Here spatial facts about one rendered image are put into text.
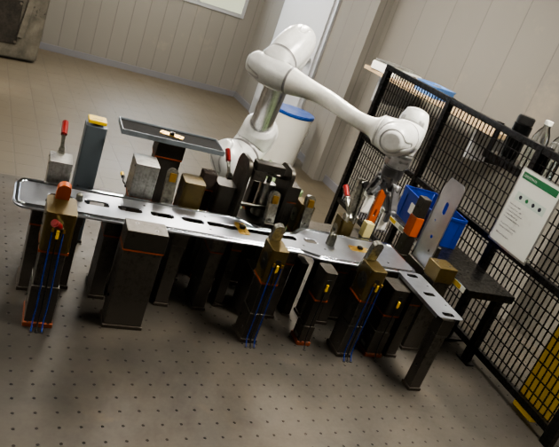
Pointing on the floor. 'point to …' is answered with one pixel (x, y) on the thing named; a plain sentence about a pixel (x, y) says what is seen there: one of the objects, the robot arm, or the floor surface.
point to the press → (12, 27)
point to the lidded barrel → (289, 134)
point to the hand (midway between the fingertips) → (373, 217)
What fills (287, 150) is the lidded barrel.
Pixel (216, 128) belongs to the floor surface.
